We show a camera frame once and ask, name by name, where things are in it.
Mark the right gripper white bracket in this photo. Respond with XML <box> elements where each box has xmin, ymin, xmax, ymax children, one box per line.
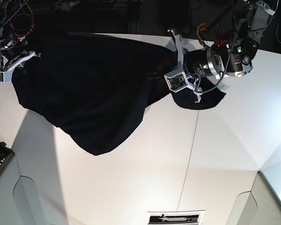
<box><xmin>0</xmin><ymin>50</ymin><xmax>41</xmax><ymax>72</ymax></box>

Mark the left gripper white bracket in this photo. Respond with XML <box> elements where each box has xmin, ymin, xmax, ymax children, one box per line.
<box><xmin>167</xmin><ymin>29</ymin><xmax>202</xmax><ymax>103</ymax></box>

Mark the black graphic t-shirt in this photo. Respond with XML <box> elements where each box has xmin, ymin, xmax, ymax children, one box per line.
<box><xmin>11</xmin><ymin>32</ymin><xmax>227</xmax><ymax>156</ymax></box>

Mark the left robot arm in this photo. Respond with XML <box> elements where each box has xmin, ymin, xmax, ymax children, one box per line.
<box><xmin>164</xmin><ymin>0</ymin><xmax>279</xmax><ymax>103</ymax></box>

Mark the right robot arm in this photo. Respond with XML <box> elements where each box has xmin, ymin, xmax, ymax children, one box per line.
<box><xmin>0</xmin><ymin>0</ymin><xmax>41</xmax><ymax>71</ymax></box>

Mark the printed paper label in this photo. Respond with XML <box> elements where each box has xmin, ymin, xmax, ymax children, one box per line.
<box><xmin>147</xmin><ymin>210</ymin><xmax>205</xmax><ymax>225</ymax></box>

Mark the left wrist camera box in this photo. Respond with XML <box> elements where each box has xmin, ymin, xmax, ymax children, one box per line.
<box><xmin>164</xmin><ymin>73</ymin><xmax>188</xmax><ymax>93</ymax></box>

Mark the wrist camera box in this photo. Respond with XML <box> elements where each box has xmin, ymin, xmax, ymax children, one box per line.
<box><xmin>0</xmin><ymin>69</ymin><xmax>14</xmax><ymax>83</ymax></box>
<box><xmin>164</xmin><ymin>73</ymin><xmax>188</xmax><ymax>93</ymax></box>

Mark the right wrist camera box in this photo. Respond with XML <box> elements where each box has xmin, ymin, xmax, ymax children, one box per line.
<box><xmin>0</xmin><ymin>69</ymin><xmax>14</xmax><ymax>83</ymax></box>

